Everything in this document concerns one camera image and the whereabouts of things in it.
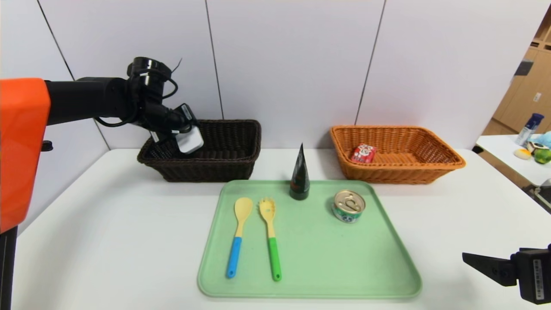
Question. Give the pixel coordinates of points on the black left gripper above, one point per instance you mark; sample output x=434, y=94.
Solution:
x=156, y=137

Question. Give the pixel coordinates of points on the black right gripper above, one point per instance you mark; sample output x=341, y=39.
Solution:
x=535, y=274

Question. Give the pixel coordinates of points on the white rectangular case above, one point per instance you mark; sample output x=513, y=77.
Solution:
x=191, y=142

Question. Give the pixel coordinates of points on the dark green squeeze tube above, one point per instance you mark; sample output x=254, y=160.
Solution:
x=299, y=181

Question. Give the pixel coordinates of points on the tin can with gold lid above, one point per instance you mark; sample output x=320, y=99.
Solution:
x=348, y=201

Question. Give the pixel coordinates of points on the red drink carton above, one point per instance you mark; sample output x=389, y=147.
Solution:
x=363, y=154

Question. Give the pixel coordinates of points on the orange and black left arm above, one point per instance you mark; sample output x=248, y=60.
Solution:
x=86, y=97

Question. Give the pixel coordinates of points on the dark brown wicker basket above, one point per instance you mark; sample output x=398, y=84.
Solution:
x=215, y=172

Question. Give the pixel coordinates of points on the orange wicker basket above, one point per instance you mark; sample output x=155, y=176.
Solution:
x=413, y=172

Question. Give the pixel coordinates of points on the pale yellow toy egg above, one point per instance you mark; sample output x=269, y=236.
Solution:
x=522, y=154

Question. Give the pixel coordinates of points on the white side table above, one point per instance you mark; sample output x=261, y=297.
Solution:
x=503, y=150

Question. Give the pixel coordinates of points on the green toy fruit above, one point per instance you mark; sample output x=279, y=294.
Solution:
x=543, y=156

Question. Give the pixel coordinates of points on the light blue plush toy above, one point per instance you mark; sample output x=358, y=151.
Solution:
x=546, y=139

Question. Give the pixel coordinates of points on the blue capped spray bottle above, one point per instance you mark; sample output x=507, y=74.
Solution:
x=528, y=130

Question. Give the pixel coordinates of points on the light wooden cabinet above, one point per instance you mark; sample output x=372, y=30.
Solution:
x=525, y=107

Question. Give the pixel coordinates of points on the light green plastic tray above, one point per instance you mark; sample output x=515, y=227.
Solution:
x=323, y=258

